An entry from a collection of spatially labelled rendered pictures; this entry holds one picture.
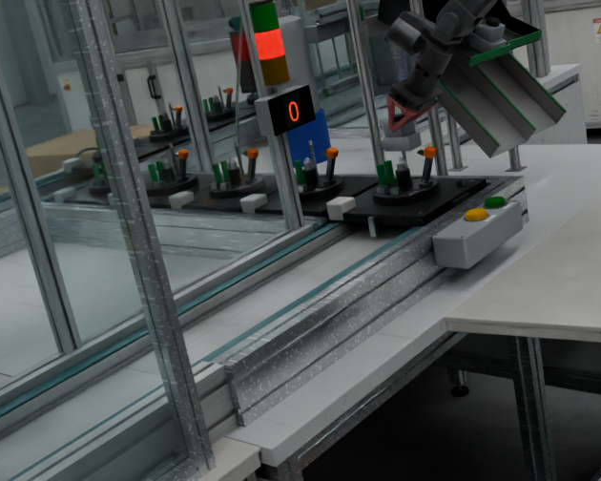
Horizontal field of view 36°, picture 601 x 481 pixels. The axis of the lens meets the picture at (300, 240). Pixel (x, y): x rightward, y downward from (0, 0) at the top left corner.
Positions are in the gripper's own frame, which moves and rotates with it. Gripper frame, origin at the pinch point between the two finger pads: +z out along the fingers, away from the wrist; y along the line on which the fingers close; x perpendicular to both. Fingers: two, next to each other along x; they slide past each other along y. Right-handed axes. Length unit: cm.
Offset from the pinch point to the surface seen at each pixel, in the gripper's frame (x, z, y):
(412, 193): 11.4, 7.5, 4.8
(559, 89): -17, 54, -168
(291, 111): -13.0, 0.2, 20.1
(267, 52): -21.7, -7.9, 21.8
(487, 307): 40.2, 0.8, 25.4
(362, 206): 4.5, 15.9, 8.2
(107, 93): -1, -33, 84
